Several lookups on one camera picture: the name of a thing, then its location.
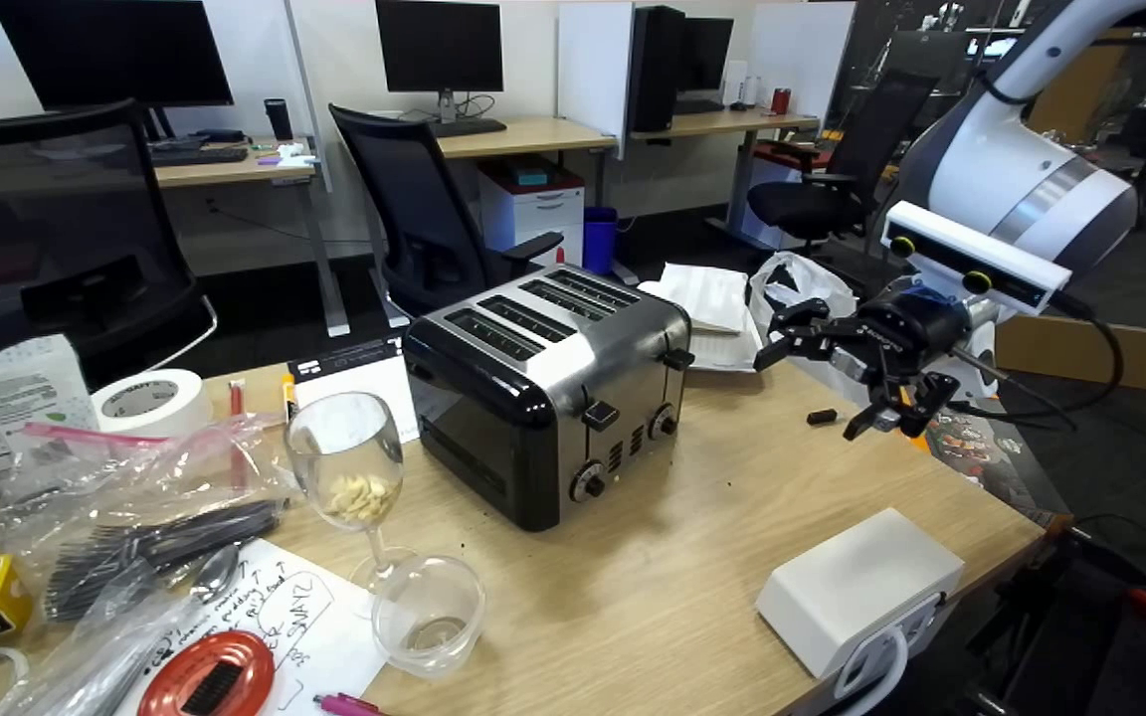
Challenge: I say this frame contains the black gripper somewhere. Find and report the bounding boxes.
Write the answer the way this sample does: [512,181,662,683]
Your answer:
[752,281,980,446]

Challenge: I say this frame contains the silver black four-slot toaster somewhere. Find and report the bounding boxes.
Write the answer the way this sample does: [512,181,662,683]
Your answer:
[398,261,699,537]

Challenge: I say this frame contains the white plastic shopping bag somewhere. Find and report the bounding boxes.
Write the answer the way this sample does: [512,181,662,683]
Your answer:
[743,245,898,428]

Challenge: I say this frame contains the white wrist mounting block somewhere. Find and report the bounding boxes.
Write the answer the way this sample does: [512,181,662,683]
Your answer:
[884,199,1080,317]

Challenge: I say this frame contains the white napkin stack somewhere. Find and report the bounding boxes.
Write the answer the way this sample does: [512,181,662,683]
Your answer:
[655,259,752,337]

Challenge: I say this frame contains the black office chair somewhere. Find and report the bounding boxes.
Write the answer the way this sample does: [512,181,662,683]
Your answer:
[328,102,571,321]
[743,69,942,256]

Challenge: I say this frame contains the white rectangular box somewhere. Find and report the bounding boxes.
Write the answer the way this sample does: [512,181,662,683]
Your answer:
[752,504,970,683]

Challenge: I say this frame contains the wooden office desk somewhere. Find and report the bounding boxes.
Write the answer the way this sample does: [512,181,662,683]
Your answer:
[431,114,622,216]
[625,102,825,203]

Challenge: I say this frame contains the blue waste bin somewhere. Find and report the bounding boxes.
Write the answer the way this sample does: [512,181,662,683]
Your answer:
[581,203,625,281]

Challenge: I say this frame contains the white board panel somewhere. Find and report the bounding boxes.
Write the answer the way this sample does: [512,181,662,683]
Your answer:
[743,0,858,133]

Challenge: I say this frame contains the white printer box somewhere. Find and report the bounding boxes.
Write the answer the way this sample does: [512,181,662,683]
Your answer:
[472,159,594,271]

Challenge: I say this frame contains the white partition panel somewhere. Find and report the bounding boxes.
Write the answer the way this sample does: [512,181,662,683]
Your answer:
[555,0,636,150]

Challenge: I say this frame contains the white card box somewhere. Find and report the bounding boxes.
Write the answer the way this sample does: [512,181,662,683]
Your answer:
[285,352,421,451]

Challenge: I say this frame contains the clear plastic cup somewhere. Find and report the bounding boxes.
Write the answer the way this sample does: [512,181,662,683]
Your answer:
[368,553,491,682]

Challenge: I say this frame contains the black monitor on stand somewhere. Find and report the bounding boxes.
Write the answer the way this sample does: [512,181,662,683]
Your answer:
[376,0,508,138]

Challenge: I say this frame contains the clear wine glass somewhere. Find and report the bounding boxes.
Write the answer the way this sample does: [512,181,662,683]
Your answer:
[281,387,410,588]

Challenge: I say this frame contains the pink marker pen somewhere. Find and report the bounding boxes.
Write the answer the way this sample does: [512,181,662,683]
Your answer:
[311,688,390,716]

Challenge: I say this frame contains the white handwritten paper sheet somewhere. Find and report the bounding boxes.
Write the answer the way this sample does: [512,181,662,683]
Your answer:
[118,535,393,716]

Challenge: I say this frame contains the small black speaker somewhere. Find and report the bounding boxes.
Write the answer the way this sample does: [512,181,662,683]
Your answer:
[264,96,300,146]

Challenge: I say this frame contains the wooden desk with keyboard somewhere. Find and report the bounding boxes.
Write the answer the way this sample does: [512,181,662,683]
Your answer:
[151,134,360,341]

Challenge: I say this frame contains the black keyboard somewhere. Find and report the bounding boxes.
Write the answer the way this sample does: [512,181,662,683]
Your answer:
[142,126,256,173]

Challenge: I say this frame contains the white tape roll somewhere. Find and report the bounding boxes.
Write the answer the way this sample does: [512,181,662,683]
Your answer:
[88,365,214,440]

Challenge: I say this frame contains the clear bag with pink zip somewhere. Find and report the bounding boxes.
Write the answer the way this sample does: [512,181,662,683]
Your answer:
[0,411,304,562]

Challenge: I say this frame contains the clear bag of black items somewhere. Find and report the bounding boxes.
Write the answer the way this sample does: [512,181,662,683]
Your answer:
[40,496,285,630]

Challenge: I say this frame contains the red tape dispenser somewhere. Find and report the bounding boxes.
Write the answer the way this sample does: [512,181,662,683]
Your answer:
[135,630,277,716]

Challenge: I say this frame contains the large black computer monitor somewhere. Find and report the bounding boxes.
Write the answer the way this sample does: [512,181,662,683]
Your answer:
[0,0,239,114]

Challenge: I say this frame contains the black mesh back chair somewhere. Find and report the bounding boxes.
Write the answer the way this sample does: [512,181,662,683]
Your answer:
[0,100,222,389]

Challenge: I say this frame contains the crumpled clear plastic bag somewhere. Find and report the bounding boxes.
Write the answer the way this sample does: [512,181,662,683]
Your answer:
[0,568,219,716]

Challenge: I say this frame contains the folded newspaper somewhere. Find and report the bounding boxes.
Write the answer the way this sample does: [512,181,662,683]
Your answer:
[0,329,105,503]

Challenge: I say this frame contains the white cable loop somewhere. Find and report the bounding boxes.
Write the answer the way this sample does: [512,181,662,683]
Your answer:
[825,625,919,716]

